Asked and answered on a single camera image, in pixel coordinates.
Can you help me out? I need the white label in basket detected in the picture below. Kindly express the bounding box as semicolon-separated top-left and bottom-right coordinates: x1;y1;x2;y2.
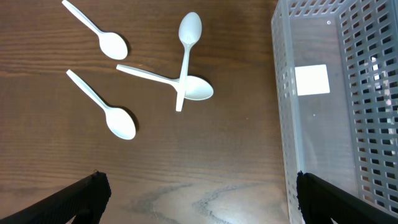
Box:
295;64;330;96

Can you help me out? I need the white spoon upper left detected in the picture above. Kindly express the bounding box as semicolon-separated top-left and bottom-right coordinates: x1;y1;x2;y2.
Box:
62;0;128;60

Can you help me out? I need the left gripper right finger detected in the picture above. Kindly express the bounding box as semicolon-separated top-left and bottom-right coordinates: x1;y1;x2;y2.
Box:
296;172;397;224

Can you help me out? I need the white spoon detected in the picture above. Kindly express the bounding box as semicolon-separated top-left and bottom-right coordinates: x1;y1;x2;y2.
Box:
62;0;128;60
66;70;136;140

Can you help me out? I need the white spoon crossing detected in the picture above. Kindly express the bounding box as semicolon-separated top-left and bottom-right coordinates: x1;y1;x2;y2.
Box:
175;12;202;112

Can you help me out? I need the white spoon lower left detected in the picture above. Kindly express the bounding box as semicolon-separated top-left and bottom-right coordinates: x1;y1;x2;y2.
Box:
66;70;136;140

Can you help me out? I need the clear perforated plastic basket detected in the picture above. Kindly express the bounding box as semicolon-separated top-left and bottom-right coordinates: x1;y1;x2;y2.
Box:
271;0;397;223

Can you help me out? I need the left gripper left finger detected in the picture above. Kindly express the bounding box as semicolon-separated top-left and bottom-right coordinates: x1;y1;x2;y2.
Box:
1;171;111;224

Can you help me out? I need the white spoon lying crossed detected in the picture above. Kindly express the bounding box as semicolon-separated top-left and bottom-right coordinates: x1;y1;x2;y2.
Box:
116;64;214;101

